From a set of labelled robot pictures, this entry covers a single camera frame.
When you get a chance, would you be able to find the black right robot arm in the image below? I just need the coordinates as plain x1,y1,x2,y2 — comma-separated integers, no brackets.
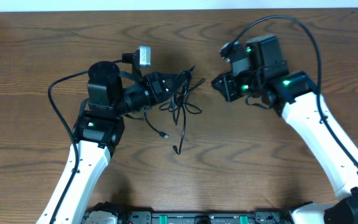
211,35,358,223

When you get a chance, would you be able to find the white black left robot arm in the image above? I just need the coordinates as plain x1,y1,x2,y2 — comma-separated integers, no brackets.
38,61,186,223

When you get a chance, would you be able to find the black usb cable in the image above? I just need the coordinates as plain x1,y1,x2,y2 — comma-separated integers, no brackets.
141,65,206,156

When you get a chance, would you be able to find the black left camera cable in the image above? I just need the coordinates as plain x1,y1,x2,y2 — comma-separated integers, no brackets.
47,58,127,224

